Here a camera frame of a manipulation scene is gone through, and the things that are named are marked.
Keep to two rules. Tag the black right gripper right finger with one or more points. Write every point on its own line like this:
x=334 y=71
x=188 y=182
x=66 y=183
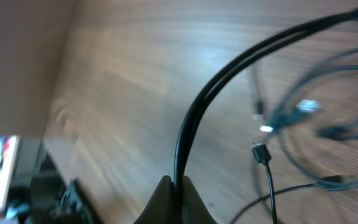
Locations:
x=194 y=210

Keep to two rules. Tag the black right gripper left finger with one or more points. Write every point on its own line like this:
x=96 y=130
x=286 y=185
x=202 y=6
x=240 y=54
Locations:
x=159 y=209

